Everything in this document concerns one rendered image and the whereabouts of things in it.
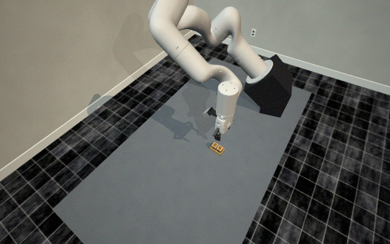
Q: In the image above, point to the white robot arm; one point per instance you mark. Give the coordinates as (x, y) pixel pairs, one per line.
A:
(168, 17)

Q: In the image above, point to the tan number cube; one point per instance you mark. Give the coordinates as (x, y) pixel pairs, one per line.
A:
(214, 145)
(219, 149)

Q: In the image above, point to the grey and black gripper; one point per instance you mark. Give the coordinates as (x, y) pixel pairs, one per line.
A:
(221, 126)

